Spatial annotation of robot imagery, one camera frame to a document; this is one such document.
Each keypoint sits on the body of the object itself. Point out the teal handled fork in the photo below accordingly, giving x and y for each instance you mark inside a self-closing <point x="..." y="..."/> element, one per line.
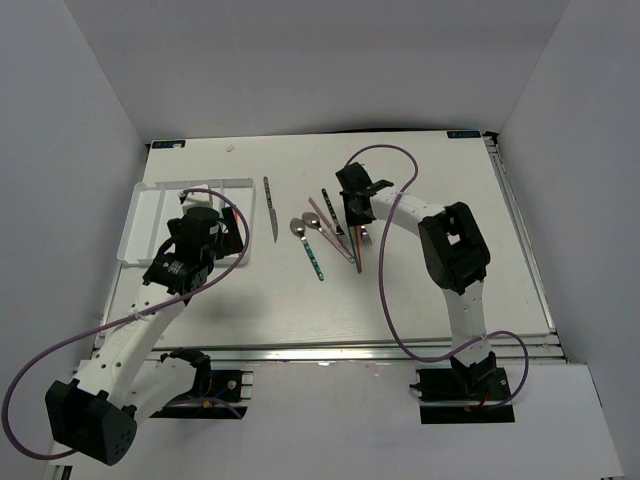
<point x="366" y="238"/>

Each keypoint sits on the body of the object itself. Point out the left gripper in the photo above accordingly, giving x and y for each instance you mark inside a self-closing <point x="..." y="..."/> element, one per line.
<point x="229" y="242"/>

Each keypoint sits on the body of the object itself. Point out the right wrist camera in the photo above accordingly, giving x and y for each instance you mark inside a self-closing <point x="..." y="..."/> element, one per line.
<point x="357" y="164"/>

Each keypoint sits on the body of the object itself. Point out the white divided plastic tray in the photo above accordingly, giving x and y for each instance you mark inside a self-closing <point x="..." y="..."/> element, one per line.
<point x="154" y="204"/>

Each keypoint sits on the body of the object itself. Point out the blue table label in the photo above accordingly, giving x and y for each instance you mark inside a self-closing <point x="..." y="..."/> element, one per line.
<point x="463" y="134"/>
<point x="168" y="144"/>

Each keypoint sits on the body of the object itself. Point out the teal chopstick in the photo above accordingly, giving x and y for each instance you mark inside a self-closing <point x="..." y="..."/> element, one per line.
<point x="353" y="248"/>

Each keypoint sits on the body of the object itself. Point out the left blue table label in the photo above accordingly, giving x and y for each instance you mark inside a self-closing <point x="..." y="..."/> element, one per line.
<point x="168" y="144"/>

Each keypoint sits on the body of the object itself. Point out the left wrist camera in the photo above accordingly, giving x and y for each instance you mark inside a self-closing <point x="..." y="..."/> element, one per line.
<point x="200" y="197"/>

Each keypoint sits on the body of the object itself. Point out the teal handled spoon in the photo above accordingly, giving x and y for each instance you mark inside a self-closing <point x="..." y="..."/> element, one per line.
<point x="298" y="228"/>

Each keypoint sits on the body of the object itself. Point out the right blue table label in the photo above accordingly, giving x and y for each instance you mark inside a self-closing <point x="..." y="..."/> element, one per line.
<point x="463" y="134"/>

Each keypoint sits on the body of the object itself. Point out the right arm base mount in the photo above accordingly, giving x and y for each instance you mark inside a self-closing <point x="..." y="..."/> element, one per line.
<point x="443" y="400"/>

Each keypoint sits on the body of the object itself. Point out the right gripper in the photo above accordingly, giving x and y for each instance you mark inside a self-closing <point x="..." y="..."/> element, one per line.
<point x="351" y="219"/>

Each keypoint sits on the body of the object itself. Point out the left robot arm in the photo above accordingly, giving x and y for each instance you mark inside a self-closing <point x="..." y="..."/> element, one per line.
<point x="97" y="413"/>

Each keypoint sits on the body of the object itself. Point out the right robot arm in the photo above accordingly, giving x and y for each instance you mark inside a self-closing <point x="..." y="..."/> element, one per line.
<point x="456" y="258"/>

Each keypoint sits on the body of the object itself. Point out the black handled table knife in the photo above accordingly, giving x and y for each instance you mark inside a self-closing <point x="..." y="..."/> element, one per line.
<point x="271" y="210"/>

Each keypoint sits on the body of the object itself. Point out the pink handled spoon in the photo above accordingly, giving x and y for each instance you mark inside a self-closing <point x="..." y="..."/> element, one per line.
<point x="312" y="220"/>

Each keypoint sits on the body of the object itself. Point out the black handled fork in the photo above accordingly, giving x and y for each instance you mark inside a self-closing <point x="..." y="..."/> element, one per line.
<point x="339" y="231"/>

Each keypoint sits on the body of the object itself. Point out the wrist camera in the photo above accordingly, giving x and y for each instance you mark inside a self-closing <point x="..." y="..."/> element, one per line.
<point x="200" y="197"/>
<point x="357" y="164"/>

